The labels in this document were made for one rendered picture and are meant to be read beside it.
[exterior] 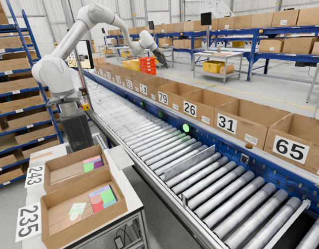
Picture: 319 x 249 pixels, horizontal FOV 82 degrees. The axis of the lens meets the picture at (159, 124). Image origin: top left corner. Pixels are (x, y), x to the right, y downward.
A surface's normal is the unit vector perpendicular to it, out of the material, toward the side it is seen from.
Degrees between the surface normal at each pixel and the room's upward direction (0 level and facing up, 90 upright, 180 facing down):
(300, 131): 90
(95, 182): 89
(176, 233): 0
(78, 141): 90
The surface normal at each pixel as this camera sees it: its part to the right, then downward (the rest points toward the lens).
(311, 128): -0.82, 0.32
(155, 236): -0.08, -0.88
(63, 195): 0.53, 0.34
